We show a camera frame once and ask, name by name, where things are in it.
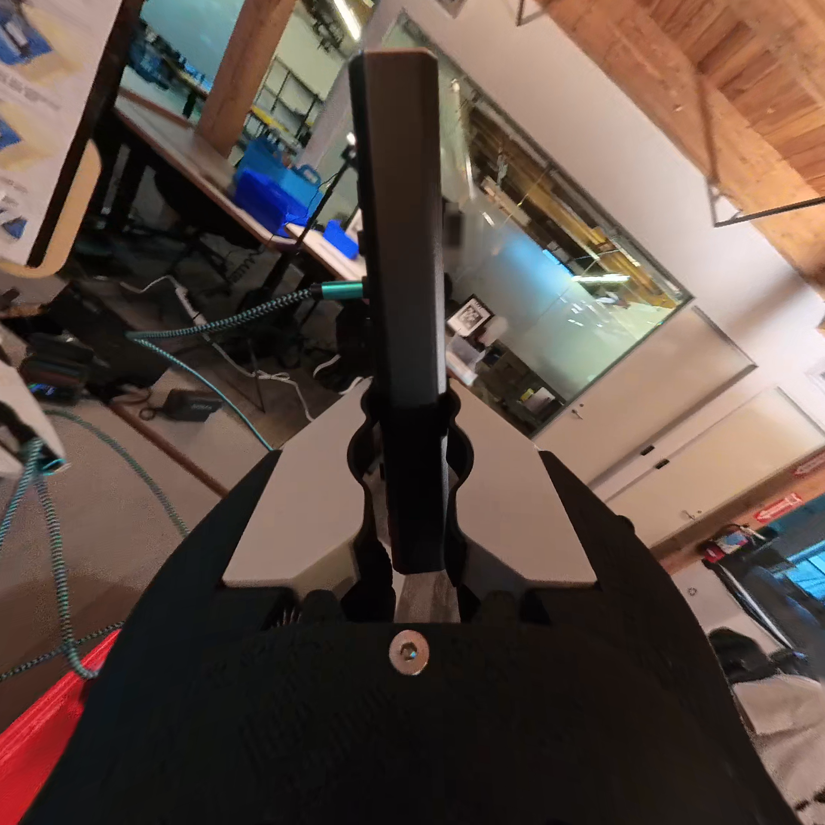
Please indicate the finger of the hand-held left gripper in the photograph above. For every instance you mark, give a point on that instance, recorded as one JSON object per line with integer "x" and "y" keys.
{"x": 45, "y": 445}

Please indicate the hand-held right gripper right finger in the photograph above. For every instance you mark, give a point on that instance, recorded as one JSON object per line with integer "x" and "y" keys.
{"x": 522, "y": 515}

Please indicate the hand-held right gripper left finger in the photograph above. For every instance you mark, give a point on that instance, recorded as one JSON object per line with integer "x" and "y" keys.
{"x": 296, "y": 515}

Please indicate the black usb hub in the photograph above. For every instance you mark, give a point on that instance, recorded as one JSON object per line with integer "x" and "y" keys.
{"x": 399, "y": 258}

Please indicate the red bin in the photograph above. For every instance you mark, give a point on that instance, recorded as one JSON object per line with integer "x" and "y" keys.
{"x": 38, "y": 741}

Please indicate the black charger case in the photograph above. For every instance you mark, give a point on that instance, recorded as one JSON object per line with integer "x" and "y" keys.
{"x": 55, "y": 367}

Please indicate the red fire extinguisher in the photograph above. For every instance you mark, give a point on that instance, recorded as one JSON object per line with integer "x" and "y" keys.
{"x": 725, "y": 548}

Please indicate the wooden display board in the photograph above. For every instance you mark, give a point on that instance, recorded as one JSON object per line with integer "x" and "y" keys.
{"x": 84, "y": 187}

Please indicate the wooden table black legs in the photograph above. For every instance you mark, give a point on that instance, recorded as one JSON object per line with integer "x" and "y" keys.
{"x": 193, "y": 167}
{"x": 322, "y": 254}

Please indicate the small blue bin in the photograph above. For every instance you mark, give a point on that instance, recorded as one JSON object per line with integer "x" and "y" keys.
{"x": 341, "y": 242}

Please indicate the printed instruction sheet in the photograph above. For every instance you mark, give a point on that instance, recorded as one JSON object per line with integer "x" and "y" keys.
{"x": 38, "y": 129}

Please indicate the stack of blue bins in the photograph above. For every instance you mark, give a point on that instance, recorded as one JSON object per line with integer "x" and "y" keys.
{"x": 271, "y": 193}

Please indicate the wooden pillar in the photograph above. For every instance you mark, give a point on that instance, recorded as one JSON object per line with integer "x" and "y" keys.
{"x": 248, "y": 71}

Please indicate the black picture frame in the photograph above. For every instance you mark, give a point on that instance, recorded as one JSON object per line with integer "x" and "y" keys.
{"x": 470, "y": 316}

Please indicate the red wall sign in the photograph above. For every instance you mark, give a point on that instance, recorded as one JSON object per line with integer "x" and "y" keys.
{"x": 777, "y": 509}

